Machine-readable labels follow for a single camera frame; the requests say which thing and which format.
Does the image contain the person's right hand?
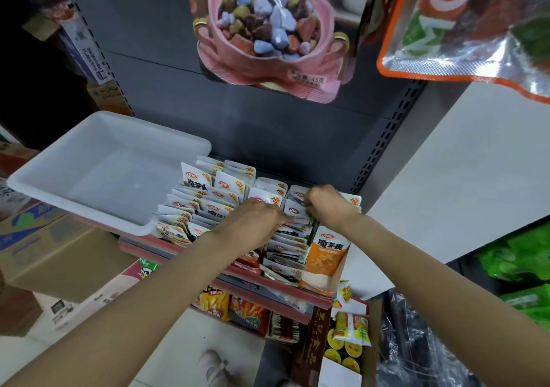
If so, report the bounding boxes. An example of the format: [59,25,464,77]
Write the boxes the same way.
[305,185,362,233]

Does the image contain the person's left hand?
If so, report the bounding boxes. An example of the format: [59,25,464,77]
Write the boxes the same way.
[210,200,293,259]

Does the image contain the red display box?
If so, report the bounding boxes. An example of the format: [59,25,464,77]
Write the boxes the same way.
[236,177,290,272]

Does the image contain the green display box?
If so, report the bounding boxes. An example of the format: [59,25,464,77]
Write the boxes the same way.
[260,185,315,287]

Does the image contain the blue display box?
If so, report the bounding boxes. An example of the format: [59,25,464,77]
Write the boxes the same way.
[184,161,257,239]

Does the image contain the orange display box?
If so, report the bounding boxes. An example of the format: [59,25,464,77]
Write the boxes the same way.
[298,193,363,296]

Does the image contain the orange snack packet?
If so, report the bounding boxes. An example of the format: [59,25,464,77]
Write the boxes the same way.
[301,228,352,294]

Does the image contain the white plastic bin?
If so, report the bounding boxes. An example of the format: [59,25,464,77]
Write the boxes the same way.
[7,111,213,237]

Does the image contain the person's right forearm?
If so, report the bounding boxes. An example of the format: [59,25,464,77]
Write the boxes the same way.
[344,214,550,387]

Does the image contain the person's left forearm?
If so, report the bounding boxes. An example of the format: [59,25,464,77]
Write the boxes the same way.
[4,236,246,387]

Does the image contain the green snack bag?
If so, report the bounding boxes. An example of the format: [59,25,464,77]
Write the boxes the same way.
[137,259,161,279]

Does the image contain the yellow snack packets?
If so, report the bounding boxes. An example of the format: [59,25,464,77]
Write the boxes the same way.
[322,281,373,375]

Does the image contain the person's left shoe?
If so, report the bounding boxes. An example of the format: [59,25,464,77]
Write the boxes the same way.
[199,350,233,387]

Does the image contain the plain brown cardboard carton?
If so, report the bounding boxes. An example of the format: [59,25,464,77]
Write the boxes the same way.
[86,80,134,117]

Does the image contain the blue print cardboard carton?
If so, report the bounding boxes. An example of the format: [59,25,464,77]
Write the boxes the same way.
[0,200,137,304]

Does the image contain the orange-edged clear candy bag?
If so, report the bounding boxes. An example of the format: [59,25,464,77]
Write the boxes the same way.
[376,0,550,104]

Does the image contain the white blue carton box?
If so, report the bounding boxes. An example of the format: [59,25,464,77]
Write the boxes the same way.
[43,2,117,87]

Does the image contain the row of orange chip bags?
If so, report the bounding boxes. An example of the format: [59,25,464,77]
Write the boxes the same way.
[196,286,302,345]

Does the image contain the dark red white-label carton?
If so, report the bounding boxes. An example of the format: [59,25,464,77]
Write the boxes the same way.
[288,300,383,387]

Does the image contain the black plastic wrapped bundle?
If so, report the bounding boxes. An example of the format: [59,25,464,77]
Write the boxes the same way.
[376,292,482,387]

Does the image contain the hanging pink candy bag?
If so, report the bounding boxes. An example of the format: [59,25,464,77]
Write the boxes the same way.
[193,0,352,105]

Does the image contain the white pink carton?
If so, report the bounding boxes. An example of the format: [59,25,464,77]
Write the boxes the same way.
[33,257,160,334]

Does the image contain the stack of green packs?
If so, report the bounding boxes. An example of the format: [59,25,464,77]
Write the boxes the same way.
[477,221,550,327]

